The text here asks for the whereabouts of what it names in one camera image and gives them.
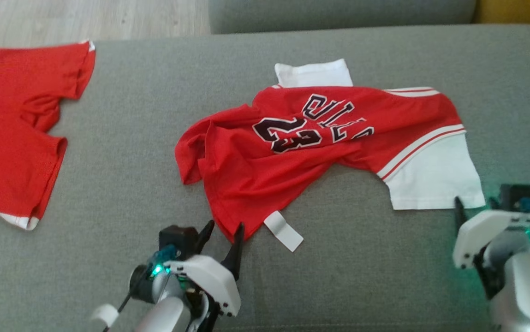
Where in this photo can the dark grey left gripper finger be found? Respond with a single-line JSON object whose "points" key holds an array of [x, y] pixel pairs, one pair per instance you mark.
{"points": [[204, 237], [236, 253]]}

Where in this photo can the narrow grey sofa seat cushion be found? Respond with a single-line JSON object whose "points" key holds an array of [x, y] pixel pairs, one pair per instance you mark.
{"points": [[338, 14]]}

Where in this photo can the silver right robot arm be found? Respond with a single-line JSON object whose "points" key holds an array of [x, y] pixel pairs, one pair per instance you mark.
{"points": [[527, 295]]}

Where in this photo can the red shorts with white trim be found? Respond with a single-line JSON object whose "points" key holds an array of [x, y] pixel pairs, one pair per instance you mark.
{"points": [[6, 138]]}

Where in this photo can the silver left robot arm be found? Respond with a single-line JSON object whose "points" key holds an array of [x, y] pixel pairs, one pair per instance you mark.
{"points": [[163, 313]]}

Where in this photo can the red jersey with white sleeves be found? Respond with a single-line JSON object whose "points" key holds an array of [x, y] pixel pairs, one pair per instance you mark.
{"points": [[255, 175]]}

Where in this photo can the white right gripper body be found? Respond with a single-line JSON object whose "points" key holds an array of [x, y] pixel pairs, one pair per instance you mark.
{"points": [[481, 235]]}

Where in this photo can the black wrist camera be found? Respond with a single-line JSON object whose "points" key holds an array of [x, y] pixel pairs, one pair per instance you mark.
{"points": [[518, 196], [177, 240]]}

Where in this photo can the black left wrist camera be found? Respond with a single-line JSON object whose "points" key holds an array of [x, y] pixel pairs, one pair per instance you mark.
{"points": [[177, 240]]}

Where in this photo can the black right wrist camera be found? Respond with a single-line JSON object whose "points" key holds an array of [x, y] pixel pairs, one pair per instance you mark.
{"points": [[518, 196]]}

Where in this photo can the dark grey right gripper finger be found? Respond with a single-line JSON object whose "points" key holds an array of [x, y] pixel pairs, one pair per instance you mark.
{"points": [[494, 204], [460, 208]]}

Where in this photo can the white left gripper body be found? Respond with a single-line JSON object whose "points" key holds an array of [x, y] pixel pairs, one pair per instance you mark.
{"points": [[209, 281]]}

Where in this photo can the large grey sofa seat cushion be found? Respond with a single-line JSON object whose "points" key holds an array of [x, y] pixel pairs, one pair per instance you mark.
{"points": [[154, 138]]}

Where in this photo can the yellow sofa backrest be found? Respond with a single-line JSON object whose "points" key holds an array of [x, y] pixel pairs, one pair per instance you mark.
{"points": [[523, 11]]}

